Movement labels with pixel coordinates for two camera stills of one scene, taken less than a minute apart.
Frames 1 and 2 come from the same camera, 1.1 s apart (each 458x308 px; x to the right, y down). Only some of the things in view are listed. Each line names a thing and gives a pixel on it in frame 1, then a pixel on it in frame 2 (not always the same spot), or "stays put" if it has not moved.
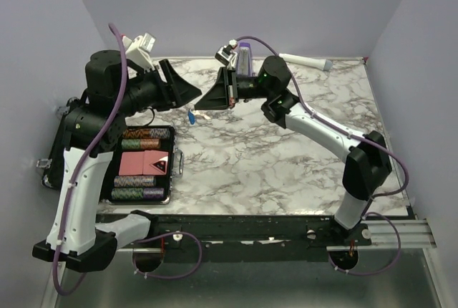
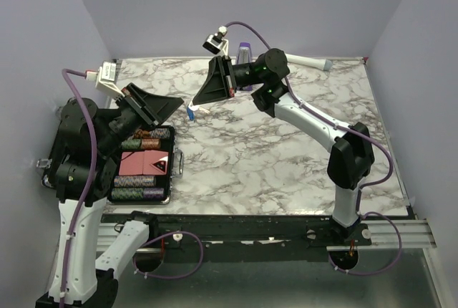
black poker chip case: (142, 170) stays put
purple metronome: (244, 62) stays put
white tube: (313, 62) stays put
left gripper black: (178, 92) to (152, 109)
